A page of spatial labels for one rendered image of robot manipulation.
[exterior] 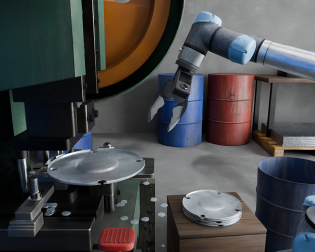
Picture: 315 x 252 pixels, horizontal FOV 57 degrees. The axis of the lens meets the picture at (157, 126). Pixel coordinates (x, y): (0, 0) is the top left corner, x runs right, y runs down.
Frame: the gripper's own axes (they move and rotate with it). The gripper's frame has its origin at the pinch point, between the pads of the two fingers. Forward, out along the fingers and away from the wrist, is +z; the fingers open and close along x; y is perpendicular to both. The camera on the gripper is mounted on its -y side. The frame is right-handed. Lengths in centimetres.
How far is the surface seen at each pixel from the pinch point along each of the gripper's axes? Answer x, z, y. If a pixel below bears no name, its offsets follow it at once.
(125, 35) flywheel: 23.1, -20.7, 33.3
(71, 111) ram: 24.3, 4.6, -10.2
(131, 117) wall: -4, 72, 327
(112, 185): 5.9, 21.1, -7.9
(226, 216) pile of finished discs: -51, 33, 32
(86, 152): 17.4, 21.2, 8.5
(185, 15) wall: -12, -87, 325
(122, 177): 4.8, 15.2, -13.1
